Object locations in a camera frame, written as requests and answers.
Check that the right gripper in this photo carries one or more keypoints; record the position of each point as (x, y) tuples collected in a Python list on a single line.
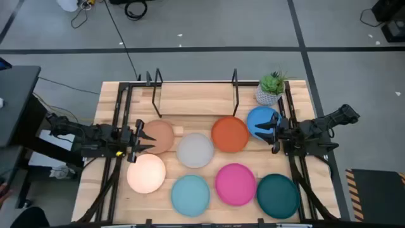
[(283, 131)]

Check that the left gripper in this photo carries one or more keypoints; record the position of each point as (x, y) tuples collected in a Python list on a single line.
[(134, 139)]

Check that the blue plate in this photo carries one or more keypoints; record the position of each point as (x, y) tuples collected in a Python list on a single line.
[(259, 117)]

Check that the tan brown plate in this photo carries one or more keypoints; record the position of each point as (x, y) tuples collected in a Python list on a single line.
[(163, 136)]

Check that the orange plate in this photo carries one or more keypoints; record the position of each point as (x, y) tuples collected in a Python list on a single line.
[(230, 134)]

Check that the grey plate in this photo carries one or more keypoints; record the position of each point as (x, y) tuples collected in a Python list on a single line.
[(195, 150)]

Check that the dark green plate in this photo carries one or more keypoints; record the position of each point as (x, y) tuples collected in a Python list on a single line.
[(278, 196)]

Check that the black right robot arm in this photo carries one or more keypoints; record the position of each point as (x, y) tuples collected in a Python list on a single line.
[(316, 126)]

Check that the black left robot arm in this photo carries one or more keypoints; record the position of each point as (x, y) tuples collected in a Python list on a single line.
[(95, 133)]

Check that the cream white plate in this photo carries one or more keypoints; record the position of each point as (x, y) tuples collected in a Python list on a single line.
[(146, 173)]

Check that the succulent in white patterned pot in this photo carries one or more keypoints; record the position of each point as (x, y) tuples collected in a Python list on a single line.
[(269, 92)]

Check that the pink plate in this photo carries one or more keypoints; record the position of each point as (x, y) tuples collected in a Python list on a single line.
[(235, 184)]

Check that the light teal plate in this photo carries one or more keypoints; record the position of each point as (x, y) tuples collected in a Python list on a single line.
[(190, 195)]

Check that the crumpled clear plastic bag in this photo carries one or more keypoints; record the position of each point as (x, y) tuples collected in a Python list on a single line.
[(61, 172)]

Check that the white flat board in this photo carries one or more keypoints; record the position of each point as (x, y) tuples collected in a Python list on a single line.
[(47, 160)]

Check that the black mat with hazard stripes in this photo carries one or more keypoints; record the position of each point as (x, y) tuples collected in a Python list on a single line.
[(379, 196)]

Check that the dark grey desk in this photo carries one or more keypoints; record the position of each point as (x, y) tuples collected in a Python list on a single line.
[(17, 101)]

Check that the person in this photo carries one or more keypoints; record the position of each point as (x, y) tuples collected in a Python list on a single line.
[(30, 218)]

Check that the person's hand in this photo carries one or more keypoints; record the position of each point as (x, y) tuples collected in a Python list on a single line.
[(4, 193)]

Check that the white container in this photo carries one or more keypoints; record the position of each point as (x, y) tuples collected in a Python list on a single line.
[(67, 4)]

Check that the black equipment stand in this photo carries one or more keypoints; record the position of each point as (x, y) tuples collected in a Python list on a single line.
[(392, 19)]

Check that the black metal rig frame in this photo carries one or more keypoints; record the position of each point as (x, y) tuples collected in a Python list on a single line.
[(248, 83)]

